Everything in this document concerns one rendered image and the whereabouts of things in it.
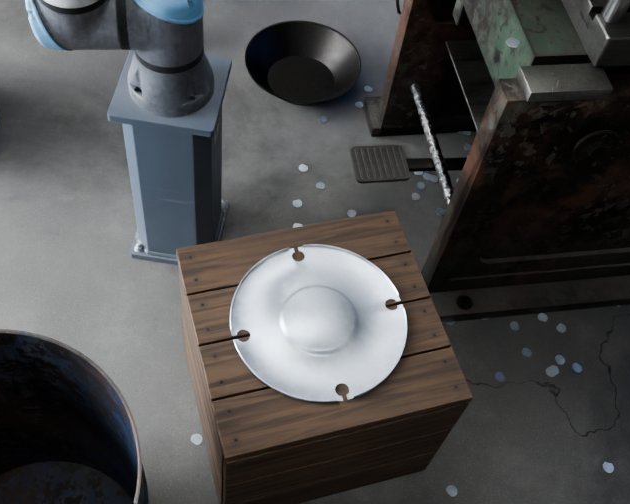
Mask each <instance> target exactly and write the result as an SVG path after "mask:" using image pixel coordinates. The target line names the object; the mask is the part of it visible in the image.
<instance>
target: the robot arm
mask: <svg viewBox="0 0 630 504"><path fill-rule="evenodd" d="M25 3H26V9H27V11H28V14H29V17H28V18H29V22H30V25H31V28H32V30H33V33H34V35H35V37H36V38H37V40H38V41H39V42H40V44H42V45H43V46H44V47H46V48H49V49H61V50H64V51H72V50H134V51H135V53H134V56H133V59H132V62H131V65H130V68H129V72H128V88H129V93H130V96H131V98H132V99H133V101H134V102H135V103H136V104H137V105H138V106H139V107H140V108H142V109H143V110H145V111H147V112H149V113H152V114H155V115H158V116H164V117H179V116H185V115H188V114H191V113H194V112H196V111H198V110H200V109H201V108H203V107H204V106H205V105H206V104H207V103H208V102H209V101H210V99H211V97H212V95H213V92H214V74H213V70H212V68H211V65H210V63H209V61H208V59H207V57H206V55H205V52H204V33H203V14H204V2H203V0H25Z"/></svg>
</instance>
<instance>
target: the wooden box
mask: <svg viewBox="0 0 630 504"><path fill-rule="evenodd" d="M307 244H321V245H329V246H335V247H339V248H342V249H346V250H349V251H351V252H354V253H356V254H358V255H360V256H362V257H364V258H365V259H367V260H368V261H370V262H371V263H373V264H374V265H375V266H377V267H378V268H379V269H380V270H381V271H382V272H383V273H384V274H385V275H386V276H387V277H388V278H389V279H390V280H391V282H392V283H393V285H394V286H395V288H396V289H397V291H398V293H399V298H400V301H398V302H396V301H395V300H392V299H389V300H387V301H386V302H385V306H386V308H387V309H389V310H396V309H397V308H398V307H397V305H403V308H404V307H405V311H406V316H407V339H406V344H405V347H404V350H403V353H402V355H401V358H400V360H399V362H398V363H397V365H396V367H395V368H394V369H393V371H392V372H391V373H390V374H389V376H388V377H387V378H386V379H385V380H384V381H382V382H381V383H380V384H379V385H378V386H376V387H375V388H373V389H372V390H370V391H368V392H366V393H364V394H362V395H360V396H357V397H355V398H351V399H347V396H346V395H347V394H349V388H348V386H347V385H346V384H338V385H337V386H336V387H335V391H336V394H338V395H339V396H342V398H343V401H338V402H329V403H318V402H309V401H303V400H299V399H295V398H292V397H289V396H286V395H284V394H282V393H280V392H278V391H276V390H274V389H272V388H270V387H269V386H267V385H266V384H265V383H263V382H262V381H261V380H260V379H258V378H257V377H256V376H255V375H254V374H253V373H252V372H251V371H250V370H249V368H248V367H247V366H246V365H245V363H244V362H243V360H242V359H241V357H240V355H239V353H238V351H237V349H236V347H235V344H234V341H233V340H235V339H239V341H241V342H246V341H248V340H249V339H250V333H249V332H248V331H247V330H240V331H239V332H237V335H235V336H232V333H231V328H230V311H231V304H232V300H233V297H234V294H235V291H236V289H237V287H238V285H239V284H240V282H241V280H242V279H243V277H244V276H245V275H246V274H247V272H248V271H249V270H250V269H251V268H252V267H253V266H254V265H256V264H257V263H258V262H259V261H261V260H262V259H264V258H265V257H267V256H269V255H271V254H272V253H275V252H277V251H279V250H282V249H285V248H289V249H292V248H293V249H294V252H295V253H293V254H292V259H293V260H295V261H297V262H300V261H303V260H304V258H305V256H304V254H303V253H302V252H299V250H298V247H303V245H307ZM176 257H177V261H178V273H179V286H180V300H181V313H182V326H183V339H184V349H185V354H186V359H187V363H188V368H189V372H190V377H191V381H192V386H193V390H194V395H195V399H196V404H197V408H198V413H199V417H200V421H201V426H202V430H203V435H204V439H205V444H206V448H207V453H208V457H209V462H210V466H211V471H212V475H213V480H214V484H215V489H216V493H217V498H218V502H219V504H299V503H303V502H307V501H310V500H314V499H318V498H322V497H325V496H329V495H333V494H337V493H340V492H344V491H348V490H352V489H356V488H359V487H363V486H367V485H371V484H374V483H378V482H382V481H386V480H389V479H393V478H397V477H401V476H405V475H408V474H412V473H416V472H420V471H423V470H425V469H426V468H427V466H428V465H429V463H430V462H431V460H432V459H433V457H434V456H435V454H436V453H437V451H438V450H439V448H440V447H441V445H442V444H443V442H444V441H445V439H446V438H447V436H448V435H449V433H450V432H451V430H452V428H453V427H454V426H455V424H456V423H457V421H458V420H459V418H460V417H461V415H462V414H463V412H464V411H465V409H466V408H467V406H468V405H469V403H468V402H470V401H471V400H472V399H473V396H472V393H471V391H470V388H469V386H468V384H467V381H466V379H465V376H464V374H463V372H462V369H461V367H460V365H459V362H458V360H457V357H456V355H455V353H454V350H453V348H452V347H450V346H451V343H450V341H449V338H448V336H447V334H446V331H445V329H444V326H443V324H442V322H441V319H440V317H439V314H438V312H437V310H436V307H435V305H434V303H433V300H432V298H430V296H431V295H430V293H429V291H428V288H427V286H426V283H425V281H424V279H423V276H422V274H421V272H420V269H419V267H418V264H417V262H416V260H415V257H414V255H413V253H412V252H411V248H410V245H409V243H408V241H407V238H406V236H405V233H404V231H403V229H402V226H401V224H400V221H399V219H398V217H397V214H396V212H395V210H390V211H384V212H379V213H373V214H367V215H362V216H356V217H351V218H345V219H340V220H334V221H328V222H323V223H317V224H312V225H306V226H301V227H295V228H289V229H284V230H278V231H273V232H267V233H262V234H256V235H250V236H245V237H239V238H234V239H228V240H223V241H217V242H211V243H206V244H200V245H195V246H189V247H183V248H178V249H176Z"/></svg>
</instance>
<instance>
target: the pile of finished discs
mask: <svg viewBox="0 0 630 504"><path fill-rule="evenodd" d="M298 250H299V252H302V253H303V254H304V256H305V258H304V260H303V261H300V262H297V261H295V260H293V259H292V254H293V253H295V252H294V249H293V248H292V249H289V248H285V249H282V250H279V251H277V252H275V253H272V254H271V255H269V256H267V257H265V258H264V259H262V260H261V261H259V262H258V263H257V264H256V265H254V266H253V267H252V268H251V269H250V270H249V271H248V272H247V274H246V275H245V276H244V277H243V279H242V280H241V282H240V284H239V285H238V287H237V289H236V291H235V294H234V297H233V300H232V304H231V311H230V328H231V333H232V336H235V335H237V332H239V331H240V330H247V331H248V332H249V333H250V339H249V340H248V341H246V342H241V341H239V339H235V340H233V341H234V344H235V347H236V349H237V351H238V353H239V355H240V357H241V359H242V360H243V362H244V363H245V365H246V366H247V367H248V368H249V370H250V371H251V372H252V373H253V374H254V375H255V376H256V377H257V378H258V379H260V380H261V381H262V382H263V383H265V384H266V385H267V386H269V387H270V388H272V389H274V390H276V391H278V392H280V393H282V394H284V395H286V396H289V397H292V398H295V399H299V400H303V401H309V402H318V403H329V402H338V401H343V398H342V396H339V395H338V394H336V391H335V387H336V386H337V385H338V384H346V385H347V386H348V388H349V394H347V395H346V396H347V399H351V398H355V397H357V396H360V395H362V394H364V393H366V392H368V391H370V390H372V389H373V388H375V387H376V386H378V385H379V384H380V383H381V382H382V381H384V380H385V379H386V378H387V377H388V376H389V374H390V373H391V372H392V371H393V369H394V368H395V367H396V365H397V363H398V362H399V360H400V358H401V355H402V353H403V350H404V347H405V344H406V339H407V316H406V311H405V307H404V308H403V305H397V307H398V308H397V309H396V310H389V309H387V308H386V306H385V302H386V301H387V300H389V299H392V300H395V301H396V302H398V301H400V298H399V293H398V291H397V289H396V288H395V286H394V285H393V283H392V282H391V280H390V279H389V278H388V277H387V276H386V275H385V274H384V273H383V272H382V271H381V270H380V269H379V268H378V267H377V266H375V265H374V264H373V263H371V262H370V261H368V260H367V259H365V258H364V257H362V256H360V255H358V254H356V253H354V252H351V251H349V250H346V249H342V248H339V247H335V246H329V245H321V244H307V245H303V247H298Z"/></svg>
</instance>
